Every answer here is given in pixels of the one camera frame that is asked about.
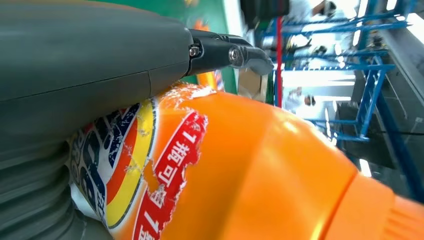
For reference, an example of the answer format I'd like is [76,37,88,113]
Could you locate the brown cardboard box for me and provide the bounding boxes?
[237,67,269,104]

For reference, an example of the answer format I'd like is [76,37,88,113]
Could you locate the red vertical pole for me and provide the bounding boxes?
[275,15,285,109]

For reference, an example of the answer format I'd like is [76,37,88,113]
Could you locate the person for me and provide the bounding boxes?
[287,0,337,21]
[284,86,317,113]

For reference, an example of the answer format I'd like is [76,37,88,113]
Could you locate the blue metal rack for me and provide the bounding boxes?
[261,0,424,203]

